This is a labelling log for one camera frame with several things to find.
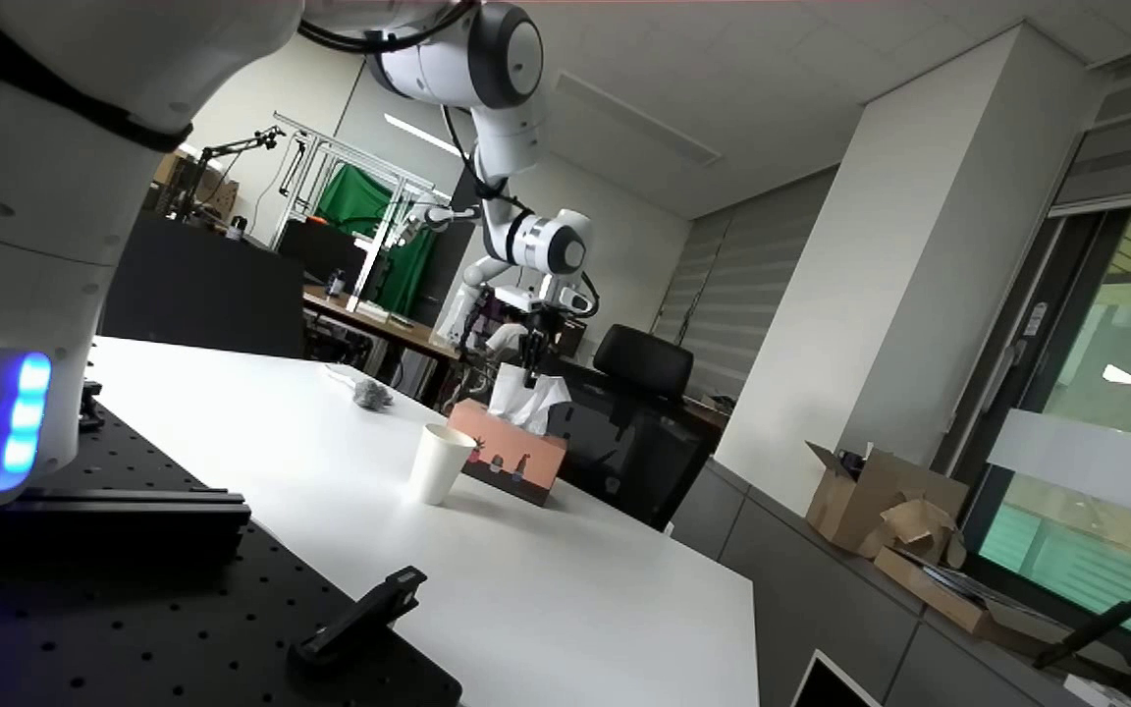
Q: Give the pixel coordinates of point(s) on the white paper cup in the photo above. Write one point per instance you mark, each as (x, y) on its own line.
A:
(438, 462)

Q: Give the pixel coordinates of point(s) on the white tissue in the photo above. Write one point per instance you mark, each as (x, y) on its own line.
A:
(529, 402)

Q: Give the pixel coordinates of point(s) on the black office chair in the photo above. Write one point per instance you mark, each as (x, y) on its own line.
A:
(645, 375)

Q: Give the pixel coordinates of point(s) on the large cardboard box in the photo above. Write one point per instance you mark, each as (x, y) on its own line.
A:
(873, 497)

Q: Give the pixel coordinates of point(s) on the wooden desk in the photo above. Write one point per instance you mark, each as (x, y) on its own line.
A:
(373, 326)

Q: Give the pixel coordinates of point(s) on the flat cardboard box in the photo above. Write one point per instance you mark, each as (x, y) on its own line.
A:
(958, 596)

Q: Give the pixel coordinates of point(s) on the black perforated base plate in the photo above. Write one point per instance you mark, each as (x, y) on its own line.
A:
(136, 631)

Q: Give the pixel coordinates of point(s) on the long grey low cabinet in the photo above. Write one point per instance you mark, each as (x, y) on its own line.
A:
(825, 604)

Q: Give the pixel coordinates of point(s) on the black partition panel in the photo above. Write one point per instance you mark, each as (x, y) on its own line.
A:
(196, 290)

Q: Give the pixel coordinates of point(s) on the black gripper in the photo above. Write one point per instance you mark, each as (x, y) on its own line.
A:
(542, 322)

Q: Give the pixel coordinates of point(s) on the black tripod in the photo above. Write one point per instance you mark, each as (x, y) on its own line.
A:
(1118, 616)

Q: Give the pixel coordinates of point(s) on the black clamp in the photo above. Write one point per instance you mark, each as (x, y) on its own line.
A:
(359, 616)

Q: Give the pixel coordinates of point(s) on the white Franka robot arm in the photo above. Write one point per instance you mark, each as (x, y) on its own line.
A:
(69, 248)

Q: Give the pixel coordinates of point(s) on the black metal bar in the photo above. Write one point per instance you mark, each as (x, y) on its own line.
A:
(97, 525)

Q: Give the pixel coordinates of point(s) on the small cardboard box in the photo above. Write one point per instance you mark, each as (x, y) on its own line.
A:
(919, 533)

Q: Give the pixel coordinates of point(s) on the orange tissue box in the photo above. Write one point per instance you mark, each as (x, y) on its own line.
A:
(506, 452)

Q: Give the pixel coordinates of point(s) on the green cloth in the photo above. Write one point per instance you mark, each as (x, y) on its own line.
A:
(372, 223)

